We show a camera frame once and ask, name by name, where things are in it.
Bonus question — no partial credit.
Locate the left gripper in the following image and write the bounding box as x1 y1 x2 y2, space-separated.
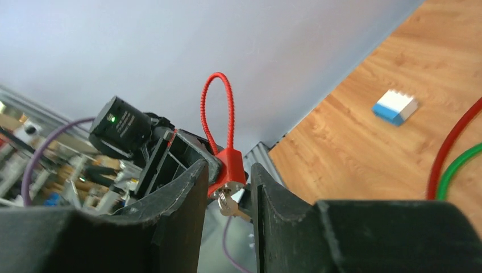
134 129 222 200

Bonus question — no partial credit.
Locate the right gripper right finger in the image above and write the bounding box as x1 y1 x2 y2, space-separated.
251 163 481 272

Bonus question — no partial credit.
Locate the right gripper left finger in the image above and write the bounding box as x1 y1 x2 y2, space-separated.
1 160 208 272

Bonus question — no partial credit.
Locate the thick red cable lock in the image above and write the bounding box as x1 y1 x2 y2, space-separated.
426 99 481 200

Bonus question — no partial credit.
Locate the green cable lock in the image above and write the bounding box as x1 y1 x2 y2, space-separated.
435 143 481 201

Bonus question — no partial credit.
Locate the white blue block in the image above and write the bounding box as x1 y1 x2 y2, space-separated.
372 89 419 127

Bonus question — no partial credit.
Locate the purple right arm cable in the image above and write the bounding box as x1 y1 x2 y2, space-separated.
222 216 251 273

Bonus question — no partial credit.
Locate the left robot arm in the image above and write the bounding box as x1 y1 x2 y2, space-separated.
89 96 222 199

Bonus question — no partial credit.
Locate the small key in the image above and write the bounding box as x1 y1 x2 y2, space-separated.
215 188 252 222

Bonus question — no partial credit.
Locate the red padlock with thin cable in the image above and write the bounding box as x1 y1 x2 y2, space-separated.
200 72 246 198

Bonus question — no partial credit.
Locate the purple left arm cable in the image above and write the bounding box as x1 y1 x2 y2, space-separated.
20 117 97 207

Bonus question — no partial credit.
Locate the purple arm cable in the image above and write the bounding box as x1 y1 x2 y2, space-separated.
222 216 251 273
20 117 97 207

